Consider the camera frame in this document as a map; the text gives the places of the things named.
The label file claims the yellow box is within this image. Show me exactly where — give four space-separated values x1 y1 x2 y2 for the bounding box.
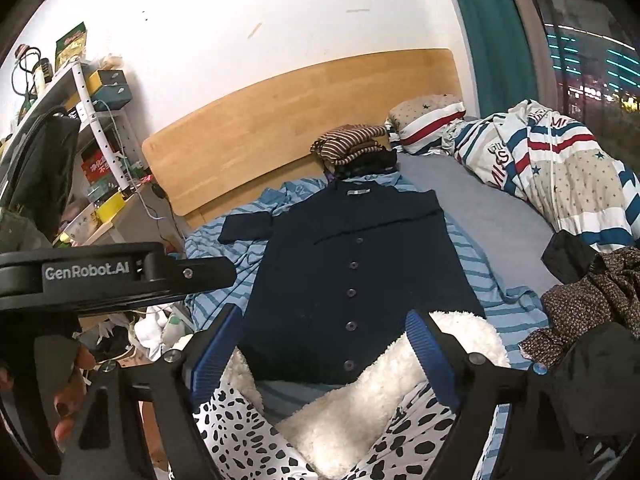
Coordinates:
95 195 126 223

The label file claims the brown speckled garment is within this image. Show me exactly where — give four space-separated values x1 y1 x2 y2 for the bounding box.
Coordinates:
520 247 640 371

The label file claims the blue striped bed sheet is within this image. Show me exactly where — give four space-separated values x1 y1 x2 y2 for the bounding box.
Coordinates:
182 172 551 480

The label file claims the window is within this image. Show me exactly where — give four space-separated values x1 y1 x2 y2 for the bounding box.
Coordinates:
530 0 640 161

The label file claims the wooden headboard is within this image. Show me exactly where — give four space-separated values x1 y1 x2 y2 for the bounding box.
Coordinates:
141 49 463 231

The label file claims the teal box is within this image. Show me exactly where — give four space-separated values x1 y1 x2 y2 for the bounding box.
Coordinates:
95 85 133 108

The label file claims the person's left hand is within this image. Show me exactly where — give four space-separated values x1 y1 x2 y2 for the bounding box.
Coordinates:
52 345 97 442

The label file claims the black hanging bag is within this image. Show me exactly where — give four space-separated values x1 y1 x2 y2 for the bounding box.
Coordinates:
0 107 81 246

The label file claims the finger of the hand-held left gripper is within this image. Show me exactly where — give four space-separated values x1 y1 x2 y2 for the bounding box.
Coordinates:
150 255 237 301

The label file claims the star striped quilt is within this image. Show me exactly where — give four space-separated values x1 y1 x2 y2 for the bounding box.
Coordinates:
442 100 640 253

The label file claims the black folded garment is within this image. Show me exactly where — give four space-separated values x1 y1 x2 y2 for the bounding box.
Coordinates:
330 150 398 181

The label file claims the red box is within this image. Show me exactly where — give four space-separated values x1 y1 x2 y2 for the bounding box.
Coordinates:
82 147 118 183

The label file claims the small black garment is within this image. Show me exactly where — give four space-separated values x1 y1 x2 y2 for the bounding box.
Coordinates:
541 230 598 286

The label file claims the green packet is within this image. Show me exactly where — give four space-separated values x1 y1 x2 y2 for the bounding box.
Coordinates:
55 22 88 68

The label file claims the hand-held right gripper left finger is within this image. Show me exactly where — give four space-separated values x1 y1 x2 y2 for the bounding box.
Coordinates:
50 302 246 480

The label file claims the star striped pillow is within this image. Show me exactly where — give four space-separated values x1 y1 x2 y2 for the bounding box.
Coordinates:
385 94 466 156

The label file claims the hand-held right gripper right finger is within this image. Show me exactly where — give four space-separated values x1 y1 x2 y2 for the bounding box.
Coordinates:
405 307 601 480

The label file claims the white shelf rack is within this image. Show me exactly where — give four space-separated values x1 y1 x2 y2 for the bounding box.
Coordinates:
0 57 146 221

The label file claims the white leaf print cloth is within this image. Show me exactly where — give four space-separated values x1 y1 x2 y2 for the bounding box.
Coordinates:
130 310 193 358

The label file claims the navy button cardigan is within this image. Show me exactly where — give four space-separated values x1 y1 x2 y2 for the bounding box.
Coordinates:
217 182 486 386

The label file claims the brown striped folded garment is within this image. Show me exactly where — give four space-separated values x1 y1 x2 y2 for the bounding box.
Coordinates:
310 125 388 167

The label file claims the white fleece spotted blanket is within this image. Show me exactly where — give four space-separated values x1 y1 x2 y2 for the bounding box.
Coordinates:
192 310 511 480

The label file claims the teal curtain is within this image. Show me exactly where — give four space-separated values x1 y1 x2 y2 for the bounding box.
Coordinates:
445 0 546 121

